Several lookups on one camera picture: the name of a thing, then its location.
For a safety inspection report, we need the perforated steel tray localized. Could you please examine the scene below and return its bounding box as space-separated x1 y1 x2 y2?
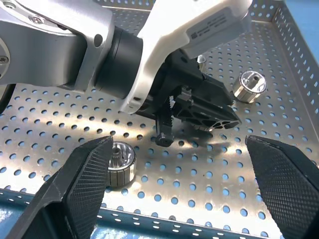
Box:
0 0 319 239

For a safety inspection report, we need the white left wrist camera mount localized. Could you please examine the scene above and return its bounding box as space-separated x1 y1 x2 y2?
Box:
119 0 254 115

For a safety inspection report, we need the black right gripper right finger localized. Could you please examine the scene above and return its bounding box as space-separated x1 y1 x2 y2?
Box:
245 135 319 239

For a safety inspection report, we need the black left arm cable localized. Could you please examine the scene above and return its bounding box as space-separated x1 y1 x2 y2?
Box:
0 84 16 116

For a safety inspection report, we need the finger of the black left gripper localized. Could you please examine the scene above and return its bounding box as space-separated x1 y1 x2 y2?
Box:
174 74 243 132
155 87 181 147

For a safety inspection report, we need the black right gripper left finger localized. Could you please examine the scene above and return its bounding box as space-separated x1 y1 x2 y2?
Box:
7 135 114 239

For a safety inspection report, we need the small silver bolt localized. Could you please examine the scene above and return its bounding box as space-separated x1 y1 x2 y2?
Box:
196 55 207 70

